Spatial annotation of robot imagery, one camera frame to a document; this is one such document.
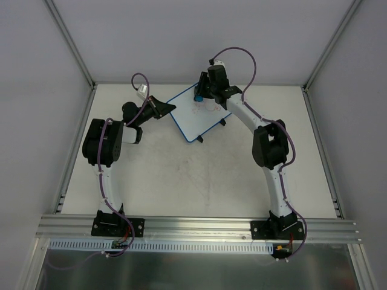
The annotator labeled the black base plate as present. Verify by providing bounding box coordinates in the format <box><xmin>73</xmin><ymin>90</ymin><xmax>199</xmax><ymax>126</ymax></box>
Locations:
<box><xmin>250</xmin><ymin>219</ymin><xmax>305</xmax><ymax>240</ymax></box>
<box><xmin>91</xmin><ymin>214</ymin><xmax>145</xmax><ymax>237</ymax></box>

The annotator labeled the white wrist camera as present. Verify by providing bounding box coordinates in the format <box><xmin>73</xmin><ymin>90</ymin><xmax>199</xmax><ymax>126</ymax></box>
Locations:
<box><xmin>213</xmin><ymin>60</ymin><xmax>225</xmax><ymax>67</ymax></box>
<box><xmin>137</xmin><ymin>84</ymin><xmax>148</xmax><ymax>100</ymax></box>

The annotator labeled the white slotted cable duct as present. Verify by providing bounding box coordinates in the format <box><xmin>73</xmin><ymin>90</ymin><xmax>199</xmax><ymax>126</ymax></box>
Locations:
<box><xmin>48</xmin><ymin>239</ymin><xmax>274</xmax><ymax>255</ymax></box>

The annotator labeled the aluminium front rail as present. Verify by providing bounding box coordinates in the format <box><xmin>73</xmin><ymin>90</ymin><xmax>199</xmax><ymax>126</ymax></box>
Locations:
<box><xmin>35</xmin><ymin>214</ymin><xmax>363</xmax><ymax>244</ymax></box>

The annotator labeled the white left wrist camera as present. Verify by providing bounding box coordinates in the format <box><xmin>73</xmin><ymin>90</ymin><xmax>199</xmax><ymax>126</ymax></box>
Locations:
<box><xmin>137</xmin><ymin>84</ymin><xmax>148</xmax><ymax>100</ymax></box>

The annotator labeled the right aluminium frame post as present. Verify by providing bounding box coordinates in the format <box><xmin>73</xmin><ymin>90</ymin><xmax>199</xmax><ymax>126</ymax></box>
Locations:
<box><xmin>303</xmin><ymin>0</ymin><xmax>363</xmax><ymax>92</ymax></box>

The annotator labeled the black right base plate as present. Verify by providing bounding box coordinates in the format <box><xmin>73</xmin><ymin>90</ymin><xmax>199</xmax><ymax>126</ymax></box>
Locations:
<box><xmin>250</xmin><ymin>219</ymin><xmax>305</xmax><ymax>240</ymax></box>

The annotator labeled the blue whiteboard eraser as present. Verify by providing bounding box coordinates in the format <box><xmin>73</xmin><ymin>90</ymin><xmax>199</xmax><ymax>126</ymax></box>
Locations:
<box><xmin>194</xmin><ymin>95</ymin><xmax>203</xmax><ymax>102</ymax></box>

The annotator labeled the aluminium frame post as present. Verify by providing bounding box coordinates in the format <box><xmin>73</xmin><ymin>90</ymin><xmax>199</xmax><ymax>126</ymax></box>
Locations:
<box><xmin>303</xmin><ymin>0</ymin><xmax>363</xmax><ymax>92</ymax></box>
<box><xmin>43</xmin><ymin>0</ymin><xmax>96</xmax><ymax>89</ymax></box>

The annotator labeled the blue framed whiteboard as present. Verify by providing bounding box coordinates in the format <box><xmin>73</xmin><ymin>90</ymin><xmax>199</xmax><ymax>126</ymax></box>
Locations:
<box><xmin>167</xmin><ymin>83</ymin><xmax>231</xmax><ymax>143</ymax></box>

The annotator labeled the left aluminium frame post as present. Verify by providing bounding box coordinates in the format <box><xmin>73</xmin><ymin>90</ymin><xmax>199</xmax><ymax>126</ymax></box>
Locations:
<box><xmin>43</xmin><ymin>0</ymin><xmax>96</xmax><ymax>89</ymax></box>

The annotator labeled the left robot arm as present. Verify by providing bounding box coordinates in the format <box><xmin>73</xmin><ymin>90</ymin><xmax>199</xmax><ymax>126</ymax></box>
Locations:
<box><xmin>82</xmin><ymin>96</ymin><xmax>177</xmax><ymax>236</ymax></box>

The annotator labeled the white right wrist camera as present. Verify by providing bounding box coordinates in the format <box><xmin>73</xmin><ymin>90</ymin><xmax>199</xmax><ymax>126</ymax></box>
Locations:
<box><xmin>213</xmin><ymin>60</ymin><xmax>225</xmax><ymax>67</ymax></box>

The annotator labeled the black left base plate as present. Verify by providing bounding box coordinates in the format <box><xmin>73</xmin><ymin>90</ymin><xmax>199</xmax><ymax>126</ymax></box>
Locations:
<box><xmin>91</xmin><ymin>214</ymin><xmax>145</xmax><ymax>237</ymax></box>

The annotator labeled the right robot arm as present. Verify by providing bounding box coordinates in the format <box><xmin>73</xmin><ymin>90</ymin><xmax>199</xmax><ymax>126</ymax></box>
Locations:
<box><xmin>194</xmin><ymin>65</ymin><xmax>298</xmax><ymax>239</ymax></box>

